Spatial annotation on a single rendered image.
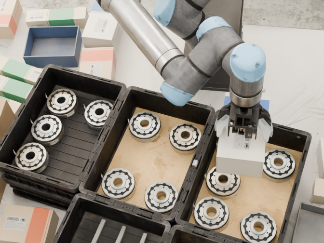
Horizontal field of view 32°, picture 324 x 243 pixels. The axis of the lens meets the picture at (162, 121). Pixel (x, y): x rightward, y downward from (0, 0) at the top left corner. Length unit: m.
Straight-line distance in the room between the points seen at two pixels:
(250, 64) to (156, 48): 0.26
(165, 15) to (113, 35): 0.39
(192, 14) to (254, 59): 0.68
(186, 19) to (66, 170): 0.62
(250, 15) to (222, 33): 1.99
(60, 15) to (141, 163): 0.80
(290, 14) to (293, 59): 1.11
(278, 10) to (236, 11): 1.35
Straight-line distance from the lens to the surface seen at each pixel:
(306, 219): 1.88
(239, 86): 1.26
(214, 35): 1.29
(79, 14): 2.32
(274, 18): 3.27
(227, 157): 1.46
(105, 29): 2.20
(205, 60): 1.29
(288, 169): 1.77
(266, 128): 1.47
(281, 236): 1.60
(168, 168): 1.79
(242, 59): 1.22
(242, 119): 1.35
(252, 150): 1.47
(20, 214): 1.88
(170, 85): 1.32
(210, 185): 1.73
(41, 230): 1.84
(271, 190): 1.76
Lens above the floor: 2.42
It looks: 58 degrees down
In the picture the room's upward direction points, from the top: 9 degrees counter-clockwise
